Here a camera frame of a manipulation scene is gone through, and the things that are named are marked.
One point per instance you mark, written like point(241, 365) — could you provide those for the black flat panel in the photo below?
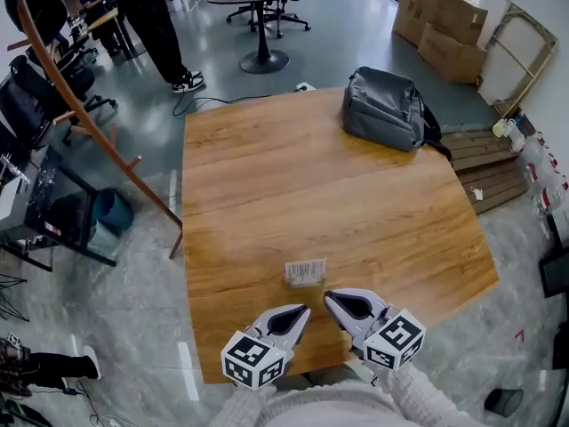
point(555, 274)

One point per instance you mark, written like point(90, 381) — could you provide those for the person's right forearm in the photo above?
point(418, 392)

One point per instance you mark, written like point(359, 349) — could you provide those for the wooden canvas stretcher frame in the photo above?
point(511, 60)

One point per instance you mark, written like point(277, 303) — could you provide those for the grey backpack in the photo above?
point(382, 105)

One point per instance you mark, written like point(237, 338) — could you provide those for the black mesh bin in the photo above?
point(504, 402)

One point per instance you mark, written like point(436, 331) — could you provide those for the person's torso white sweater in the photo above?
point(347, 407)

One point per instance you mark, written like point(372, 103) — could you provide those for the person's left forearm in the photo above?
point(246, 405)

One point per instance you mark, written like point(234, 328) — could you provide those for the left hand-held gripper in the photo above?
point(249, 358)

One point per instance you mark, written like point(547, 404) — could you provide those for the white power strip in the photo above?
point(306, 87)

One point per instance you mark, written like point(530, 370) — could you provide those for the teal waste bin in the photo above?
point(111, 207)

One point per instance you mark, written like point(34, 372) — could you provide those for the wooden desk black legs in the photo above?
point(106, 18)

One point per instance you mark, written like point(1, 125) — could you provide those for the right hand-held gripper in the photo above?
point(395, 340)

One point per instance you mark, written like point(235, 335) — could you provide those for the white paper tag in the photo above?
point(477, 193)

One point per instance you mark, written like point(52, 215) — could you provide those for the group of clear plastic bottles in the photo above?
point(540, 167)

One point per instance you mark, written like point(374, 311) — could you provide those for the curved wooden coat rack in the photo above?
point(155, 199)

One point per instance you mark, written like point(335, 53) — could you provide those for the small cardboard box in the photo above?
point(449, 56)

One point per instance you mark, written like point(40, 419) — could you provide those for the brown wooden pallet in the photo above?
point(484, 171)

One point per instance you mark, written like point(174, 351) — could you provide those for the large cardboard box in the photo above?
point(440, 7)

